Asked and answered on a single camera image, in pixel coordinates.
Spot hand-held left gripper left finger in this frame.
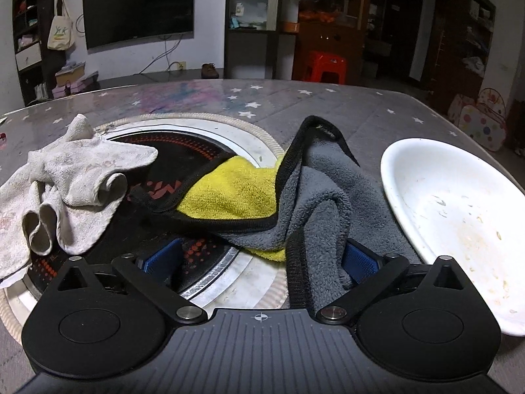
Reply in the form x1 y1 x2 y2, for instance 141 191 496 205
55 238 208 325

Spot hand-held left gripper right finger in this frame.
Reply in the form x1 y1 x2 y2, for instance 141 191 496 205
315 239 468 327

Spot grey yellow cleaning cloth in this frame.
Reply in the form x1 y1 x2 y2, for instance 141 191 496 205
129 117 423 310

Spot white bowl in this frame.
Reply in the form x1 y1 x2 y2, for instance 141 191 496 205
380 138 525 337

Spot round black induction cooktop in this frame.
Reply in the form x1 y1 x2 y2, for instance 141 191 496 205
4 121 294 317

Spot white rag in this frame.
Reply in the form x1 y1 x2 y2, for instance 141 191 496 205
0 114 159 289

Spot grey star print table cover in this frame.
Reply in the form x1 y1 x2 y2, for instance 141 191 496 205
0 79 525 394

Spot black tv console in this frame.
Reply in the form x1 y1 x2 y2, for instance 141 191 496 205
96 70 226 91

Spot polka dot play tent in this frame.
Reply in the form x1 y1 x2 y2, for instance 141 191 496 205
447 87 515 152

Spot pink gift box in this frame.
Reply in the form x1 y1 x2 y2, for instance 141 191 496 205
52 72 99 98

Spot red plastic stool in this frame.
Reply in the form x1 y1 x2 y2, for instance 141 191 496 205
304 50 347 84

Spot tan cardboard box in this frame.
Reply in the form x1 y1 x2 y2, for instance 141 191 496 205
55 66 87 87

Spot wooden shelf unit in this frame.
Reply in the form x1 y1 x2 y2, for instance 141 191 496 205
424 0 497 113

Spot dark glass shelf unit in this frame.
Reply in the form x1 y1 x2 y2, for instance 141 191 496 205
223 0 298 80

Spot wooden display cabinet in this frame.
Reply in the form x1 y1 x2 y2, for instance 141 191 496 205
293 0 368 85

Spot white plastic bag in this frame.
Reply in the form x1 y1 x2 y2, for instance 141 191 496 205
463 56 487 75

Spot dark door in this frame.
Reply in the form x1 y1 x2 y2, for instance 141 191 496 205
386 0 423 83

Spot dark bookshelf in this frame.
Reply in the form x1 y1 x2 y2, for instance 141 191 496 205
11 0 68 107

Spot cream tote bag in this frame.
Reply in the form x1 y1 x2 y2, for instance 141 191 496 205
47 0 75 51

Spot black television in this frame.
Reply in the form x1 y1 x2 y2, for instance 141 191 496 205
82 0 195 52

